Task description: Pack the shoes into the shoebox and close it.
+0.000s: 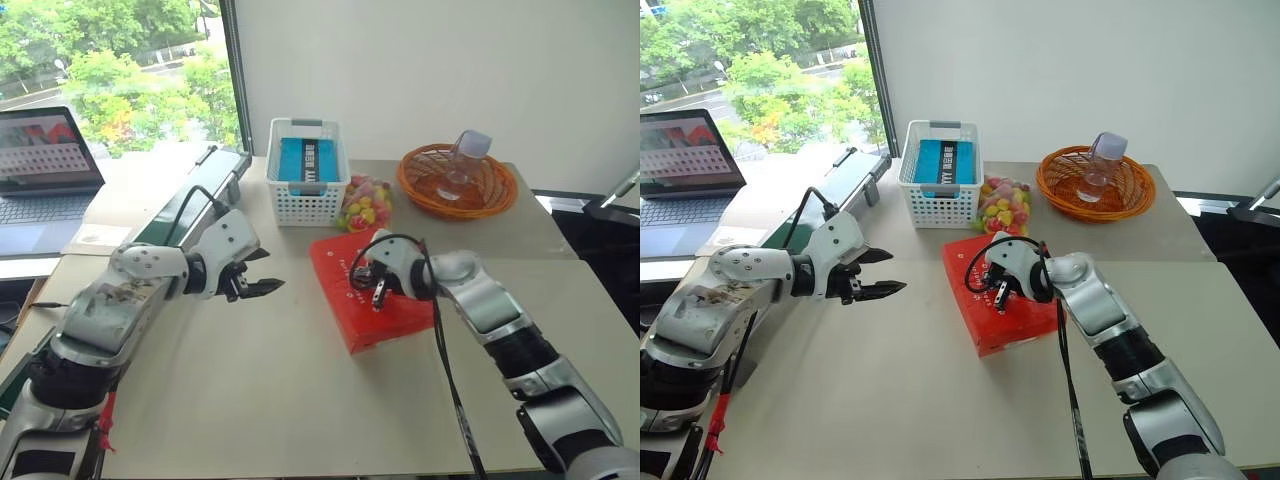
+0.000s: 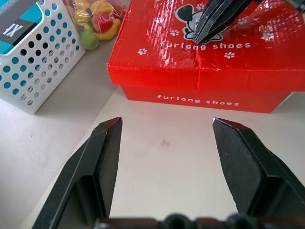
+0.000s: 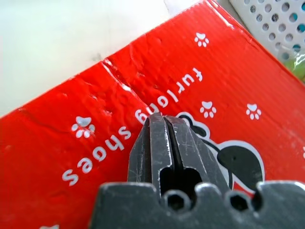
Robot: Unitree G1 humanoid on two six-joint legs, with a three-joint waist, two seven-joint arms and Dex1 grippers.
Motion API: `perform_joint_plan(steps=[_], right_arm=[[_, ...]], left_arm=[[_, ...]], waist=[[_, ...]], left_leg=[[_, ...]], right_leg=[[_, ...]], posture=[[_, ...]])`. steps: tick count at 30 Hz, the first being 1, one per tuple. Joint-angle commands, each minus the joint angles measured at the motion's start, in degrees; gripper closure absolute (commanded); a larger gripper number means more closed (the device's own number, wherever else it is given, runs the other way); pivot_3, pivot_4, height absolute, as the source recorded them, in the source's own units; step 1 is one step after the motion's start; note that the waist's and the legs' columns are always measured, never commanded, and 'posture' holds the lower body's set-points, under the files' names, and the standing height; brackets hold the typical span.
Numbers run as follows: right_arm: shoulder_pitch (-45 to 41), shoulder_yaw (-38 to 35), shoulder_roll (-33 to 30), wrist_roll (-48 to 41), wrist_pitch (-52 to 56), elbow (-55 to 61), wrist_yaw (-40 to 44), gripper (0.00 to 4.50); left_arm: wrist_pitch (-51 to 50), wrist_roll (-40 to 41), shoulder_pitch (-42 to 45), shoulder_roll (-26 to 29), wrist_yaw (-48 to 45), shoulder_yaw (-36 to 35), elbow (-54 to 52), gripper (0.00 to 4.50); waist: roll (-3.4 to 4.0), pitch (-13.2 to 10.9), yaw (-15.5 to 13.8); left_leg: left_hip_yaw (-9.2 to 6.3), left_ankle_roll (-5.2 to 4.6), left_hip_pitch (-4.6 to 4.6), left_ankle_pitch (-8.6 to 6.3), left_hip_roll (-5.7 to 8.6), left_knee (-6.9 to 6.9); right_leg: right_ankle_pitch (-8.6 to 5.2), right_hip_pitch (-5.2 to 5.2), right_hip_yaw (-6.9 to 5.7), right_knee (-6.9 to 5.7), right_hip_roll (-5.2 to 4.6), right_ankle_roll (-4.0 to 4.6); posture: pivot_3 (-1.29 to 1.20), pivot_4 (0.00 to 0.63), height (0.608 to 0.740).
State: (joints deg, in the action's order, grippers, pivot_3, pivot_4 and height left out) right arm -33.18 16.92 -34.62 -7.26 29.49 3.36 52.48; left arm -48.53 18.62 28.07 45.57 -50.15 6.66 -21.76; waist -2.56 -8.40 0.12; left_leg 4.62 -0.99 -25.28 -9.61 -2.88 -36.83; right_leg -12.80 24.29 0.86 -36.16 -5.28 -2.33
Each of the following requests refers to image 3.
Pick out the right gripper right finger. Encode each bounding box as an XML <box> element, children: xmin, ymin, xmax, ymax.
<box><xmin>165</xmin><ymin>115</ymin><xmax>230</xmax><ymax>189</ymax></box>

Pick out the white perforated plastic basket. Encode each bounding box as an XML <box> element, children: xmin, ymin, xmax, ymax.
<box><xmin>228</xmin><ymin>0</ymin><xmax>305</xmax><ymax>65</ymax></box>

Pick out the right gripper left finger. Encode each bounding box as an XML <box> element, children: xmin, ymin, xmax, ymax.
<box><xmin>127</xmin><ymin>114</ymin><xmax>169</xmax><ymax>185</ymax></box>

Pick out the red shallow cardboard box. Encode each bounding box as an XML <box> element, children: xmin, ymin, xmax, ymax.
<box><xmin>0</xmin><ymin>0</ymin><xmax>305</xmax><ymax>229</ymax></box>

